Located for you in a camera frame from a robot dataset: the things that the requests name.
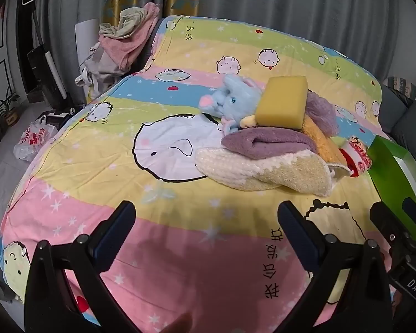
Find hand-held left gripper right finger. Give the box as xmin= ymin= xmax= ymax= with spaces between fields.
xmin=277 ymin=200 xmax=392 ymax=333

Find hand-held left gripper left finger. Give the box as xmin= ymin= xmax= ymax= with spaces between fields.
xmin=24 ymin=200 xmax=149 ymax=333

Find green box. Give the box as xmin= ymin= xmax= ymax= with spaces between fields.
xmin=367 ymin=135 xmax=416 ymax=243

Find cream knit towel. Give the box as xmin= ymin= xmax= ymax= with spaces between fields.
xmin=195 ymin=147 xmax=352 ymax=198

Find orange towel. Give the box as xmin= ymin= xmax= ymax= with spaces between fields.
xmin=302 ymin=114 xmax=344 ymax=165

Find purple towel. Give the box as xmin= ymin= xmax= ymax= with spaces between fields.
xmin=221 ymin=128 xmax=320 ymax=155

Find yellow sponge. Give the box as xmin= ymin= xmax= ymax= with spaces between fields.
xmin=255 ymin=75 xmax=309 ymax=133

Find blue plush elephant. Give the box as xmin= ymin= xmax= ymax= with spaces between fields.
xmin=198 ymin=74 xmax=264 ymax=134

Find striped cartoon printed bed sheet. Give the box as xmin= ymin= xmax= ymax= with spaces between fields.
xmin=0 ymin=16 xmax=406 ymax=333

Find red and white packet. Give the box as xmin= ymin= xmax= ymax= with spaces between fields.
xmin=339 ymin=137 xmax=373 ymax=177

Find white plastic bag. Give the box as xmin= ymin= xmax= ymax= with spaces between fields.
xmin=14 ymin=116 xmax=56 ymax=162

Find striped pillow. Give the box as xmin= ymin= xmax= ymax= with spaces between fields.
xmin=383 ymin=75 xmax=416 ymax=99

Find potted plant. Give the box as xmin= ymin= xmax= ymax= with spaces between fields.
xmin=0 ymin=94 xmax=19 ymax=127

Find grey and white clothes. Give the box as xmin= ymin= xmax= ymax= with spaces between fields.
xmin=74 ymin=42 xmax=132 ymax=92

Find black upright vacuum cleaner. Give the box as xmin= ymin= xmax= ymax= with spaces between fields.
xmin=19 ymin=0 xmax=77 ymax=125

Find pink towel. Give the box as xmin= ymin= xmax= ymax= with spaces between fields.
xmin=100 ymin=2 xmax=160 ymax=72

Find white board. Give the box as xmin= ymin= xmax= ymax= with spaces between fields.
xmin=74 ymin=19 xmax=106 ymax=64

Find pale green cloth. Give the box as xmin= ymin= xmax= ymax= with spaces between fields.
xmin=99 ymin=7 xmax=149 ymax=39

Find grey curtain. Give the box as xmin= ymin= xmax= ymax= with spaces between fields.
xmin=35 ymin=0 xmax=416 ymax=87

